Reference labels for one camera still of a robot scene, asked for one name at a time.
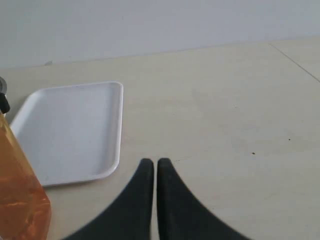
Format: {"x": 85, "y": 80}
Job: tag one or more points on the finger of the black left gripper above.
{"x": 4, "y": 104}

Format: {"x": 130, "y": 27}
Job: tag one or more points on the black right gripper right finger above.
{"x": 180, "y": 215}

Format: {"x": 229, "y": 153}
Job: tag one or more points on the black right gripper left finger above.
{"x": 128, "y": 217}

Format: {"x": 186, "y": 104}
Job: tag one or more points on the orange dish soap pump bottle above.
{"x": 25, "y": 209}

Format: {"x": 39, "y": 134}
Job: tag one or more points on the white plastic tray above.
{"x": 72, "y": 134}

